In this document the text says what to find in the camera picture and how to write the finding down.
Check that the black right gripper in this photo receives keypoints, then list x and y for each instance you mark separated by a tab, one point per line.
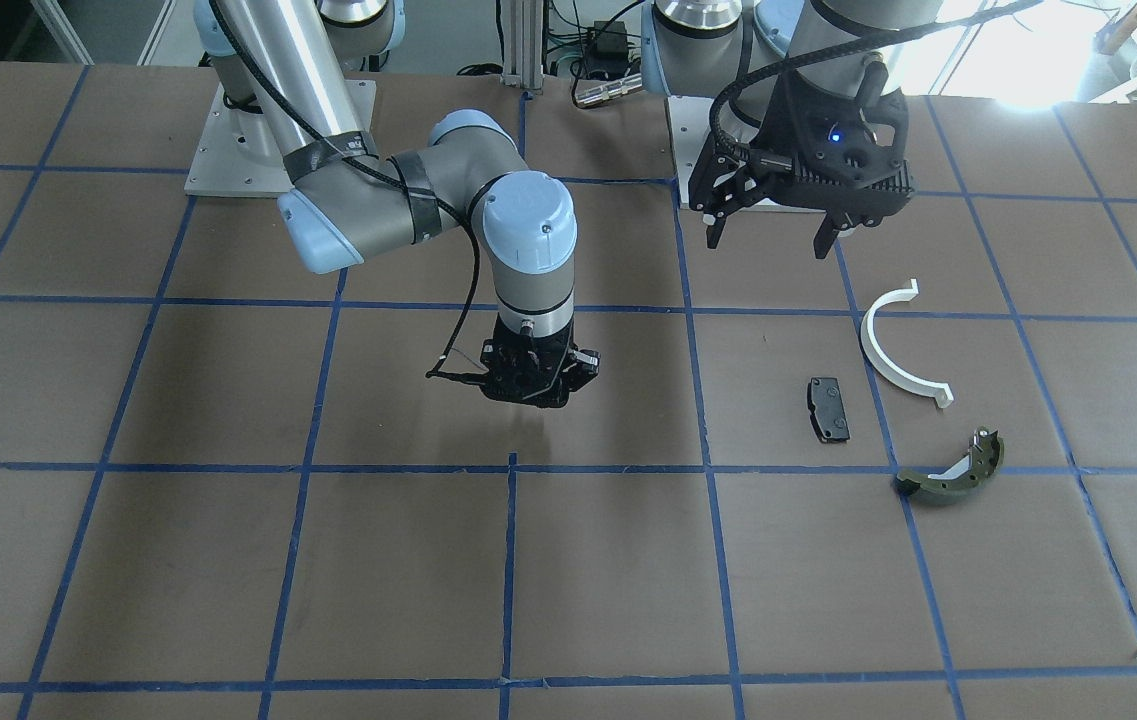
585	361

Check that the olive green brake shoe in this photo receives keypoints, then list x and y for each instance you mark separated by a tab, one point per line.
981	463

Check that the white curved plastic bracket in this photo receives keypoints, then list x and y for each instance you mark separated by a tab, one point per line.
941	393

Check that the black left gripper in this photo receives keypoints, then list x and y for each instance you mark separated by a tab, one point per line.
784	128

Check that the black brake pad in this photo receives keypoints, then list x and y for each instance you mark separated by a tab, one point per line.
826	408

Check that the aluminium frame post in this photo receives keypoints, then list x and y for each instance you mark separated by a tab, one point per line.
522	40

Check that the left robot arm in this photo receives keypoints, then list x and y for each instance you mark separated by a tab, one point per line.
733	52

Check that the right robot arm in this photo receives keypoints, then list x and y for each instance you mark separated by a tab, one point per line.
348	203

